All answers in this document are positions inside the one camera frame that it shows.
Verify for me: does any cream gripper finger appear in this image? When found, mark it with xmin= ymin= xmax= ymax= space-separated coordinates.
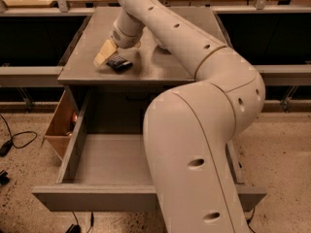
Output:
xmin=93 ymin=40 xmax=118 ymax=67

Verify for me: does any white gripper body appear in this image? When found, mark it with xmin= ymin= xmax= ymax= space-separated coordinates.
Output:
xmin=111 ymin=9 xmax=145 ymax=49

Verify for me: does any dark blue rxbar wrapper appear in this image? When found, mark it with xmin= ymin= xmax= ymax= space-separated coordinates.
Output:
xmin=107 ymin=55 xmax=133 ymax=72

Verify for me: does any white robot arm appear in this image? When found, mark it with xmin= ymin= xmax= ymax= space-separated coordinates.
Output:
xmin=94 ymin=0 xmax=265 ymax=233

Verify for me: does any grey cabinet with top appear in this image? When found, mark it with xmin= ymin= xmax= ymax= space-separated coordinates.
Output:
xmin=57 ymin=6 xmax=246 ymax=135

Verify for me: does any grey open top drawer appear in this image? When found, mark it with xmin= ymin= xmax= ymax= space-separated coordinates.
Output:
xmin=31 ymin=90 xmax=267 ymax=213

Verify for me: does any black power adapter left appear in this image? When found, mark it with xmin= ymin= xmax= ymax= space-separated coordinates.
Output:
xmin=0 ymin=140 xmax=13 ymax=157

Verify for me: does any black plug bottom left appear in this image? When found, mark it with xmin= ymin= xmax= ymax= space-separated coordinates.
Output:
xmin=65 ymin=213 xmax=94 ymax=233

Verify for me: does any black cable left floor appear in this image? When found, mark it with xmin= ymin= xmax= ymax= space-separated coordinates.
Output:
xmin=0 ymin=114 xmax=39 ymax=150

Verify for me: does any black cable bottom right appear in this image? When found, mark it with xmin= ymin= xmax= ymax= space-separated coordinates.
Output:
xmin=244 ymin=207 xmax=257 ymax=233

